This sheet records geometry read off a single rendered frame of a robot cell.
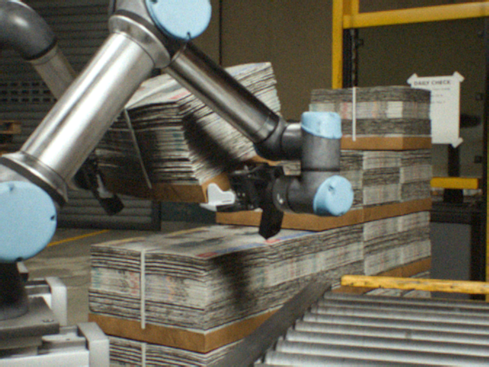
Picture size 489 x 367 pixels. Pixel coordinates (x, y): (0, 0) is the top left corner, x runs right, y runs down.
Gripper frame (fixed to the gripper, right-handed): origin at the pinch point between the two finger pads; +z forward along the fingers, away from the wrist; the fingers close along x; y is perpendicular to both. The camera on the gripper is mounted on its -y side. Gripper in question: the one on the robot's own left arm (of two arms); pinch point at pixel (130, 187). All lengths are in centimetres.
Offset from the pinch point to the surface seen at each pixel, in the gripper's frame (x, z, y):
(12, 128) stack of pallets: 277, -659, -83
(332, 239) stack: 56, 8, -41
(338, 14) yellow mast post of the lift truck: 169, -68, 5
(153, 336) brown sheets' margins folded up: -13.1, 9.2, -33.6
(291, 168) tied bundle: 54, 1, -17
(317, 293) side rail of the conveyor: -4, 61, -18
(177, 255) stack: -3.9, 16.6, -15.1
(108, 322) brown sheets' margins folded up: -15.8, -4.9, -30.8
